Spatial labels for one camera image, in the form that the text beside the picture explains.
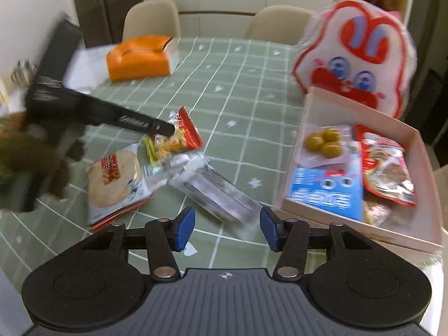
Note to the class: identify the green grid tablecloth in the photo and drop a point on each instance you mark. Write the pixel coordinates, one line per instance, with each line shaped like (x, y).
(230, 98)

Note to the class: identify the beige chair left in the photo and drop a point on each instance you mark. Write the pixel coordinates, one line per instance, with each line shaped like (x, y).
(154, 17)

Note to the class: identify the red jerky packet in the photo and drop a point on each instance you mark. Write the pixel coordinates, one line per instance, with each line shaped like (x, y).
(384, 170)

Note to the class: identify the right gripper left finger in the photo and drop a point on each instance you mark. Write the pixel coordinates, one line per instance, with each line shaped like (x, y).
(164, 237)

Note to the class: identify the beige chair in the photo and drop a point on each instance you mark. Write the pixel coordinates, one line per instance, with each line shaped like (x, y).
(154, 17)
(283, 24)

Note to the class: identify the rabbit face snack bag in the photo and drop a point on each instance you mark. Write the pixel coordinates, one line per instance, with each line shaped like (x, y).
(359, 51)

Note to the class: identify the white sideboard cabinet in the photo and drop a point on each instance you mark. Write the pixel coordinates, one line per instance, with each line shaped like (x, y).
(228, 18)

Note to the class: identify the beige chair middle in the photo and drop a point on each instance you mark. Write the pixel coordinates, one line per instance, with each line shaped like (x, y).
(283, 24)

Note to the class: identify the red cartoon snack packet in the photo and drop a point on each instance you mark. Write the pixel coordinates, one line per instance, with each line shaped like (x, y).
(185, 138)

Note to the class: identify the orange tissue box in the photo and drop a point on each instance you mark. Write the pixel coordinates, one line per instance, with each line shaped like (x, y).
(142, 57)

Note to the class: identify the green olive packet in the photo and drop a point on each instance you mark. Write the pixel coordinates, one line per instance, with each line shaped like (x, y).
(324, 145)

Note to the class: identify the rice cracker packet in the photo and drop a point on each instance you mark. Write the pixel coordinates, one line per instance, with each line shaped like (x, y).
(116, 186)

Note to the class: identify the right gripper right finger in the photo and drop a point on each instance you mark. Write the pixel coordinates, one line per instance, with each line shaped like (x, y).
(290, 238)

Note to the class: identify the clear silver wafer packet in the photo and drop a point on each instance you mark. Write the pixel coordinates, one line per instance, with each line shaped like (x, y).
(192, 175)

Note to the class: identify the pink cardboard box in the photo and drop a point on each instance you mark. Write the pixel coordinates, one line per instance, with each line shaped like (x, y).
(415, 228)

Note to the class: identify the blue seaweed snack packet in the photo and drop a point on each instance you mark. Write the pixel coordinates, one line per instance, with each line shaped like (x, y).
(333, 188)

